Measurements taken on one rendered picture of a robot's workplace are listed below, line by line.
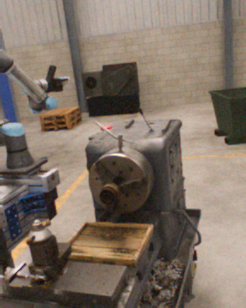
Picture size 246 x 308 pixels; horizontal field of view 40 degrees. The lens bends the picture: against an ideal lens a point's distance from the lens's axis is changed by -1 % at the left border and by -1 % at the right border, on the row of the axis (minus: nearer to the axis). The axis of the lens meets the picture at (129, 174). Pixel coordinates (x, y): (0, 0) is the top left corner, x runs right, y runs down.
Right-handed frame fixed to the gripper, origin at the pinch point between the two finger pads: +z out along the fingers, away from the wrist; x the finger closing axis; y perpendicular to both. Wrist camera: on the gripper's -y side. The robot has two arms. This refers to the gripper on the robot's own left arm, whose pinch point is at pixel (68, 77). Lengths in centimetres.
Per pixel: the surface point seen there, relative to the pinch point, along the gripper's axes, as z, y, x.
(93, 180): -46, 39, 66
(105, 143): -28, 26, 59
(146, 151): -22, 27, 82
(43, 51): 603, 55, -814
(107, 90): 595, 150, -518
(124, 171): -40, 32, 81
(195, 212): 38, 91, 81
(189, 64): 839, 89, -387
